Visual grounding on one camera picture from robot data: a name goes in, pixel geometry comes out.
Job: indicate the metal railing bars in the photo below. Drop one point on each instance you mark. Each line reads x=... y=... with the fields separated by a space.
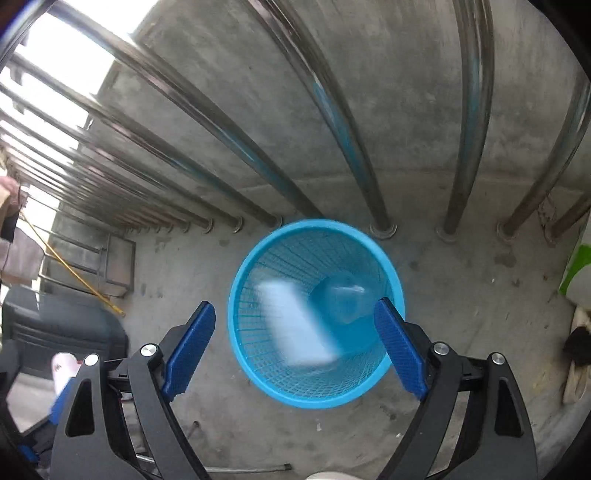
x=472 y=138

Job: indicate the blue mesh wastebasket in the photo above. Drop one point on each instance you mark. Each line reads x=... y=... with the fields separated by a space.
x=277 y=376

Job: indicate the white and green bag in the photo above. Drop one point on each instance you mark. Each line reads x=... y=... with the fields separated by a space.
x=577 y=272

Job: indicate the white falling packet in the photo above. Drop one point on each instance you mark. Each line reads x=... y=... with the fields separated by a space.
x=295 y=323

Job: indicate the yellow stick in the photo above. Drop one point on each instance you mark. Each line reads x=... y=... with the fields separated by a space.
x=78 y=277

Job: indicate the cream cloth bag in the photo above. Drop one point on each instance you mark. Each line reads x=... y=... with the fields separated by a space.
x=575 y=383

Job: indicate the black bundle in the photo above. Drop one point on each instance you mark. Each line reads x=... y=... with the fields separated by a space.
x=579 y=346

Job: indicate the grey pink hanging cloth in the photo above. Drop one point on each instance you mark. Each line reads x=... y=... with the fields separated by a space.
x=21 y=258

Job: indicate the grey metal frame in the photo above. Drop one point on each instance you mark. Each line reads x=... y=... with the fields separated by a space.
x=120 y=267

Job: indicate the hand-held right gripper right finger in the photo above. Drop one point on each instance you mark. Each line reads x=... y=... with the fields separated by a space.
x=399 y=350

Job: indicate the black plastic bin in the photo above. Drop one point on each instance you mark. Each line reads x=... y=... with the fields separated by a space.
x=60 y=323

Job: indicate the person's white shoe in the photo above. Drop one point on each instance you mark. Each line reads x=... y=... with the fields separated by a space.
x=325 y=475

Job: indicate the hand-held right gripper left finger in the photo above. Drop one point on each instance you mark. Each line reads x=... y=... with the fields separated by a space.
x=189 y=350

